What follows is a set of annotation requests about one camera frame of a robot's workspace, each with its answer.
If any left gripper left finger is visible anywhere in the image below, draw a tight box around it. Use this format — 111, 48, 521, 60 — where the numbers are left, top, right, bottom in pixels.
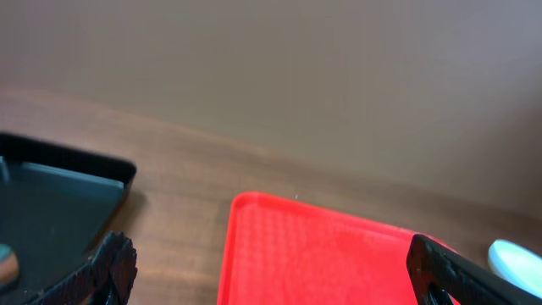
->
25, 231, 137, 305

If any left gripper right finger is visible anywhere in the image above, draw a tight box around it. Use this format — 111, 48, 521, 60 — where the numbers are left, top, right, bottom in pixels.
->
406, 234, 541, 305

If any white plate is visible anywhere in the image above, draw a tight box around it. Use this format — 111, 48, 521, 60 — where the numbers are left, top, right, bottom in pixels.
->
488, 239, 542, 298

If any green orange sponge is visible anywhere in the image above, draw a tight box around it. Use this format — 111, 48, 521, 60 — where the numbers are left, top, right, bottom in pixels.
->
0, 244, 19, 291

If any black rectangular water tray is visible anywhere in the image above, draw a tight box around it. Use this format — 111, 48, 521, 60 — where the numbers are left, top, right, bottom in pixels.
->
1, 133, 136, 304

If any red plastic tray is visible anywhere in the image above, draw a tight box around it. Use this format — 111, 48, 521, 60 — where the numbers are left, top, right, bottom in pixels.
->
216, 191, 462, 305

